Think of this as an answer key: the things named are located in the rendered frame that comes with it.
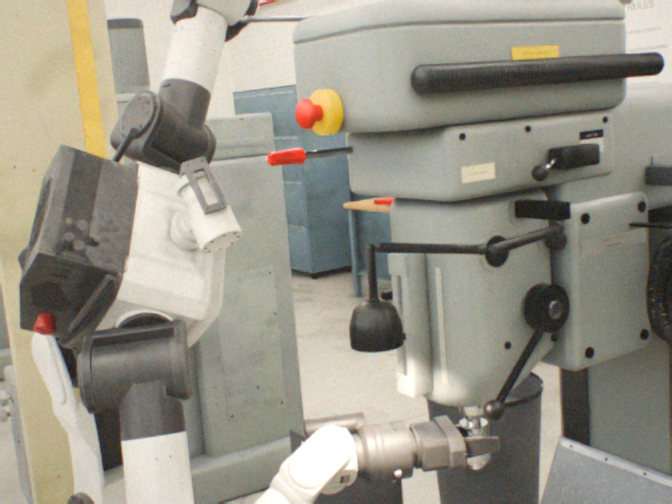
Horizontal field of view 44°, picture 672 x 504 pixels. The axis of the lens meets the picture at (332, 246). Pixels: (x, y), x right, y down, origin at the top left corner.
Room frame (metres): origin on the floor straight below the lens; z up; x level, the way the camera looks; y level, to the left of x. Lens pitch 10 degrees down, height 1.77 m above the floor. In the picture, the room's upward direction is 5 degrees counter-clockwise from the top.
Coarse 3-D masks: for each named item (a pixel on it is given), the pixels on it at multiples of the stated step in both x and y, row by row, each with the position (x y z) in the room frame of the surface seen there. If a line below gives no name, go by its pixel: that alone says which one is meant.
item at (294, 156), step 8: (272, 152) 1.19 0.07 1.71; (280, 152) 1.19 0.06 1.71; (288, 152) 1.19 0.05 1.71; (296, 152) 1.20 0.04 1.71; (304, 152) 1.21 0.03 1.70; (312, 152) 1.22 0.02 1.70; (320, 152) 1.23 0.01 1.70; (328, 152) 1.23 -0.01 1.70; (336, 152) 1.24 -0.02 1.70; (344, 152) 1.25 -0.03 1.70; (352, 152) 1.26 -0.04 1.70; (272, 160) 1.18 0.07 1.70; (280, 160) 1.18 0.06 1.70; (288, 160) 1.19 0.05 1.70; (296, 160) 1.20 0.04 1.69; (304, 160) 1.21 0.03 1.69
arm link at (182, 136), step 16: (176, 80) 1.45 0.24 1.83; (160, 96) 1.46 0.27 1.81; (176, 96) 1.44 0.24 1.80; (192, 96) 1.45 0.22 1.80; (208, 96) 1.48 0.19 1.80; (176, 112) 1.42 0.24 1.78; (192, 112) 1.44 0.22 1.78; (160, 128) 1.38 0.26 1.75; (176, 128) 1.40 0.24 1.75; (192, 128) 1.43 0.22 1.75; (160, 144) 1.39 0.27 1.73; (176, 144) 1.41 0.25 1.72; (192, 144) 1.43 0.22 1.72; (176, 160) 1.43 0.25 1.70
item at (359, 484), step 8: (320, 416) 1.68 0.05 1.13; (296, 432) 1.64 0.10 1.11; (304, 432) 1.63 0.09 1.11; (296, 440) 1.63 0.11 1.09; (304, 440) 1.61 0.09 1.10; (296, 448) 1.64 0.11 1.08; (360, 480) 1.49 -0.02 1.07; (400, 480) 1.54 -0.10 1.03; (344, 488) 1.50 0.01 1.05; (352, 488) 1.48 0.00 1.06; (360, 488) 1.49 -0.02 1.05; (368, 488) 1.50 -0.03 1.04; (376, 488) 1.51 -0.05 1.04; (384, 488) 1.52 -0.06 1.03; (392, 488) 1.53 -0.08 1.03; (400, 488) 1.54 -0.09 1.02; (320, 496) 1.57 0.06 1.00; (328, 496) 1.55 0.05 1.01; (336, 496) 1.52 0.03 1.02; (344, 496) 1.50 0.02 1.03; (352, 496) 1.48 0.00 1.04; (360, 496) 1.48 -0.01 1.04; (368, 496) 1.49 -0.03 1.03; (376, 496) 1.51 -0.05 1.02; (384, 496) 1.52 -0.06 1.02; (392, 496) 1.53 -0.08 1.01; (400, 496) 1.54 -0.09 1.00
